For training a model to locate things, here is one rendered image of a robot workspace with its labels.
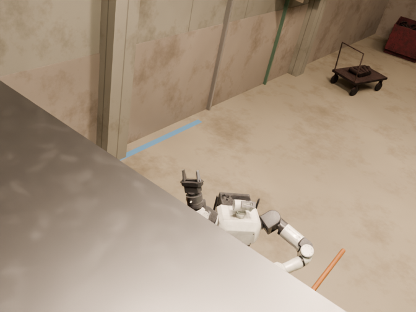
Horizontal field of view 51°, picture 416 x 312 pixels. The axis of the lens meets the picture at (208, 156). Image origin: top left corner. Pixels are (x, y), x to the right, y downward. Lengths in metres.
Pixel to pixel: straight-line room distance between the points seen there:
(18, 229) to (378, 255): 4.13
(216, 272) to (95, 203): 0.47
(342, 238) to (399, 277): 0.66
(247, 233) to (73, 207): 1.35
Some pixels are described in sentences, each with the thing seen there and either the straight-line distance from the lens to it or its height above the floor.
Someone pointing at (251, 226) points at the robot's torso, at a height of 1.38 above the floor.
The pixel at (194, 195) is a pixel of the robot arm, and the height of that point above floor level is 1.64.
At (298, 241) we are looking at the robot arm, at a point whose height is 1.36.
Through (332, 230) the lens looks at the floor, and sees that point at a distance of 5.05.
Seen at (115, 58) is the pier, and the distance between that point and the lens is 4.46.
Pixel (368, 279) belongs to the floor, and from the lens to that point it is 4.74.
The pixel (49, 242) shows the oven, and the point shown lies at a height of 2.10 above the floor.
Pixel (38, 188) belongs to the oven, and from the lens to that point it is 1.59.
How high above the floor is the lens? 3.13
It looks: 35 degrees down
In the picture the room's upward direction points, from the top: 13 degrees clockwise
